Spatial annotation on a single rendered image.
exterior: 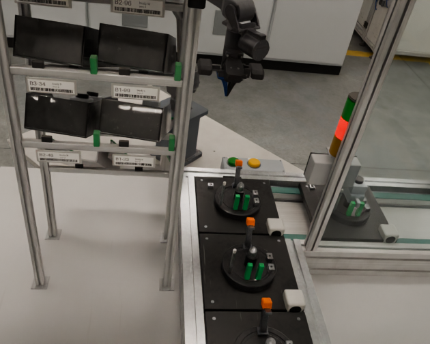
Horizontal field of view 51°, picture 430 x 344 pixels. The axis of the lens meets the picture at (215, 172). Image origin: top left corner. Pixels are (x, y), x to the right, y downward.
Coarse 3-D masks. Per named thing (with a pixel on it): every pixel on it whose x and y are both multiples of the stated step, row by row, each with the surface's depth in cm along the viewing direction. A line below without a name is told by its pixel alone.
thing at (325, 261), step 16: (272, 192) 145; (288, 192) 145; (288, 208) 144; (304, 208) 145; (288, 224) 139; (304, 224) 139; (320, 256) 126; (336, 256) 127; (352, 256) 128; (368, 256) 128; (384, 256) 129; (400, 256) 129; (416, 256) 130; (320, 272) 131; (336, 272) 132; (352, 272) 132; (368, 272) 133; (384, 272) 134; (400, 272) 134; (416, 272) 135
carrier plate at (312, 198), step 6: (300, 186) 145; (306, 186) 145; (318, 186) 146; (300, 192) 145; (306, 192) 143; (312, 192) 143; (318, 192) 144; (306, 198) 141; (312, 198) 141; (318, 198) 142; (306, 204) 139; (312, 204) 139; (306, 210) 139; (312, 210) 137; (312, 216) 134
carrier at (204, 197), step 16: (208, 192) 137; (224, 192) 135; (240, 192) 130; (256, 192) 134; (208, 208) 131; (224, 208) 129; (240, 208) 130; (256, 208) 131; (272, 208) 135; (208, 224) 126; (224, 224) 127; (240, 224) 128; (256, 224) 129; (272, 224) 127
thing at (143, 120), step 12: (108, 108) 95; (120, 108) 95; (132, 108) 95; (144, 108) 94; (156, 108) 94; (168, 108) 103; (108, 120) 95; (120, 120) 95; (132, 120) 95; (144, 120) 95; (156, 120) 95; (168, 120) 106; (108, 132) 96; (120, 132) 96; (132, 132) 96; (144, 132) 96; (156, 132) 96
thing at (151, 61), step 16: (112, 32) 85; (128, 32) 85; (144, 32) 85; (112, 48) 85; (128, 48) 85; (144, 48) 85; (160, 48) 85; (112, 64) 86; (128, 64) 86; (144, 64) 86; (160, 64) 86
